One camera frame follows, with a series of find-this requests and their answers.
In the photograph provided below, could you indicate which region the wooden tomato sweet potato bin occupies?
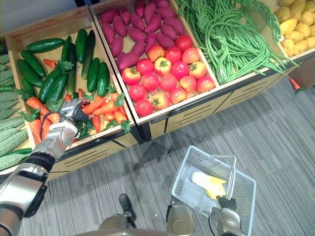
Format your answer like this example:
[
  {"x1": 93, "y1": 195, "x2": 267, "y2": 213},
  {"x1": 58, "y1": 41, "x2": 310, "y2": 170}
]
[{"x1": 89, "y1": 0, "x2": 231, "y2": 143}]

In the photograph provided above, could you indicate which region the robot right leg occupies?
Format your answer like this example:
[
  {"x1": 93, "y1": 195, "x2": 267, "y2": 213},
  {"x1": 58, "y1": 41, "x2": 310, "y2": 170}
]
[{"x1": 166, "y1": 203, "x2": 195, "y2": 236}]

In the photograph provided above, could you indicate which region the orange red tomato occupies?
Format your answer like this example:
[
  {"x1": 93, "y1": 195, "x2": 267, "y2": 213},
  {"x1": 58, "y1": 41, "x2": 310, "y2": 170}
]
[{"x1": 147, "y1": 44, "x2": 165, "y2": 62}]

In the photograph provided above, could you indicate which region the wooden green bean bin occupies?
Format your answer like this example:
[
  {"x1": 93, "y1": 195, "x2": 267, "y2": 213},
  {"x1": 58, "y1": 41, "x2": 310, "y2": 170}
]
[{"x1": 172, "y1": 0, "x2": 299, "y2": 109}]

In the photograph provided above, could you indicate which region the white plastic shopping basket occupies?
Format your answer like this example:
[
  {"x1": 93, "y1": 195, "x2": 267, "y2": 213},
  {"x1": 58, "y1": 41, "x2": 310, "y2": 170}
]
[{"x1": 170, "y1": 145, "x2": 257, "y2": 236}]

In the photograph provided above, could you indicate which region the wooden cucumber carrot bin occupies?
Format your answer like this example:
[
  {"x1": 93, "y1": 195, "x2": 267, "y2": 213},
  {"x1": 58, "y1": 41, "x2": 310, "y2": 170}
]
[{"x1": 4, "y1": 4, "x2": 145, "y2": 182}]

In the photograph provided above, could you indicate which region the robot leg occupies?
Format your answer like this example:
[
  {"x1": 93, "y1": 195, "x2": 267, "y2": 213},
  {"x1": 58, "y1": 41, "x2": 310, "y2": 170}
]
[
  {"x1": 166, "y1": 203, "x2": 195, "y2": 236},
  {"x1": 97, "y1": 193, "x2": 138, "y2": 232}
]

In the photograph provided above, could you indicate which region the yellow white napa cabbage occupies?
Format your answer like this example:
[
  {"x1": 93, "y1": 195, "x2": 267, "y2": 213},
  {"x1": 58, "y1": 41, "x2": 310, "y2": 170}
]
[{"x1": 191, "y1": 171, "x2": 227, "y2": 200}]

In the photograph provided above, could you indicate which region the pile of long green beans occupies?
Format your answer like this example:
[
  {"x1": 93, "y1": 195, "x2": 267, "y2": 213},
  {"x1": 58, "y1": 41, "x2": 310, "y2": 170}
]
[{"x1": 175, "y1": 0, "x2": 299, "y2": 86}]

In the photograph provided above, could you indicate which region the red yellow tomato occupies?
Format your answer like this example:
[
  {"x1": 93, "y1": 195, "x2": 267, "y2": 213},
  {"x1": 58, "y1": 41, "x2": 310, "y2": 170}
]
[
  {"x1": 154, "y1": 57, "x2": 172, "y2": 76},
  {"x1": 188, "y1": 60, "x2": 208, "y2": 80},
  {"x1": 121, "y1": 66, "x2": 142, "y2": 86},
  {"x1": 150, "y1": 91, "x2": 171, "y2": 111}
]

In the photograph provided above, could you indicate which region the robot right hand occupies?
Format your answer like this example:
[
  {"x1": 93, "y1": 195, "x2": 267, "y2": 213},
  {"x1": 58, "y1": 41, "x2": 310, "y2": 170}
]
[{"x1": 216, "y1": 195, "x2": 238, "y2": 212}]

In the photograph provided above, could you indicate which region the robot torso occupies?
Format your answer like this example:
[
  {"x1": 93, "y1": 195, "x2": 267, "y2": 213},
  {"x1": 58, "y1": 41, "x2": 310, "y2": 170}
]
[{"x1": 78, "y1": 227, "x2": 173, "y2": 236}]

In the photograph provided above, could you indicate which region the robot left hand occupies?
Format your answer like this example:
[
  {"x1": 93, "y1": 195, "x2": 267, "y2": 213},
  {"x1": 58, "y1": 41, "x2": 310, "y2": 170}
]
[{"x1": 59, "y1": 97, "x2": 97, "y2": 123}]

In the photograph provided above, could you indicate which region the braided long green bean bunch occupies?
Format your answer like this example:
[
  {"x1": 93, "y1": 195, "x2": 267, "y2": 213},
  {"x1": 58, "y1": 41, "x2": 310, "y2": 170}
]
[{"x1": 242, "y1": 0, "x2": 283, "y2": 43}]

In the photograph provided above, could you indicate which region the wooden bitter gourd bin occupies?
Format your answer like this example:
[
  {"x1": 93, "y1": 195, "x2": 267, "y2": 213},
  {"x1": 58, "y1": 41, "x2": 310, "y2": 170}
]
[{"x1": 0, "y1": 36, "x2": 33, "y2": 176}]

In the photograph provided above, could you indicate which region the robot left leg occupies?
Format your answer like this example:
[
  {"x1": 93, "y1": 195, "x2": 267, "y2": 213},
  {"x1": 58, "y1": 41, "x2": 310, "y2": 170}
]
[{"x1": 97, "y1": 193, "x2": 138, "y2": 232}]

